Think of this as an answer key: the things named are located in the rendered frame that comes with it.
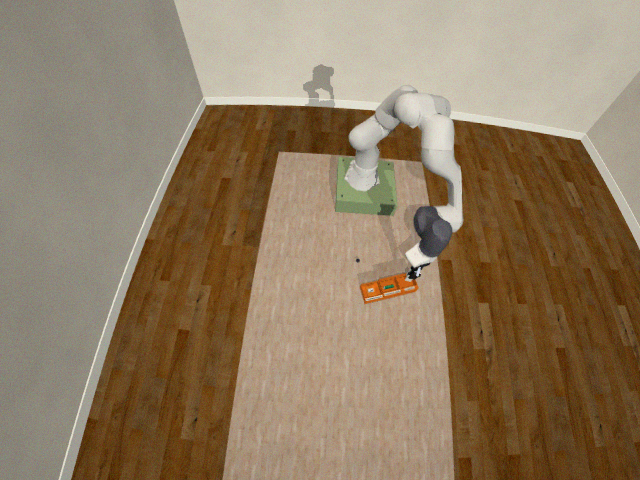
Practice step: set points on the orange three-bin rack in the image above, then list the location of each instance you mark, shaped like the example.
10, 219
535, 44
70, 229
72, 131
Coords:
401, 287

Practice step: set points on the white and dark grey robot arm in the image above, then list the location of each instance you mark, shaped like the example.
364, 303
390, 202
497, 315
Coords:
428, 112

